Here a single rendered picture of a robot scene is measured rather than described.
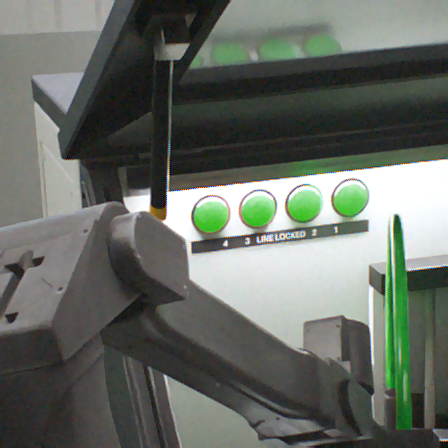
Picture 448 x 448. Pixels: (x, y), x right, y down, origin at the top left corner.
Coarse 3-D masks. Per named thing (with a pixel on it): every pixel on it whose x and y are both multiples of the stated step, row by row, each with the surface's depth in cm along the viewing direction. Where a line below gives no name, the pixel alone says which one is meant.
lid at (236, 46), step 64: (128, 0) 112; (192, 0) 114; (256, 0) 118; (320, 0) 121; (384, 0) 124; (128, 64) 134; (192, 64) 132; (256, 64) 136; (320, 64) 140; (384, 64) 144; (64, 128) 149; (128, 128) 144; (192, 128) 149; (256, 128) 154; (320, 128) 159
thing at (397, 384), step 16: (400, 224) 138; (400, 240) 135; (400, 256) 133; (400, 272) 131; (400, 288) 129; (400, 304) 128; (400, 320) 127; (400, 336) 126; (400, 352) 126; (400, 368) 125; (384, 384) 163; (400, 384) 124; (400, 400) 124; (400, 416) 124
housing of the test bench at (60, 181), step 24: (48, 96) 168; (72, 96) 166; (48, 120) 170; (48, 144) 172; (240, 144) 161; (48, 168) 176; (72, 168) 158; (48, 192) 178; (72, 192) 161; (48, 216) 181
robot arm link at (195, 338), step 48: (144, 240) 74; (144, 288) 75; (192, 288) 86; (144, 336) 81; (192, 336) 84; (240, 336) 92; (192, 384) 91; (240, 384) 92; (288, 384) 98; (336, 384) 106; (288, 432) 104; (336, 432) 104
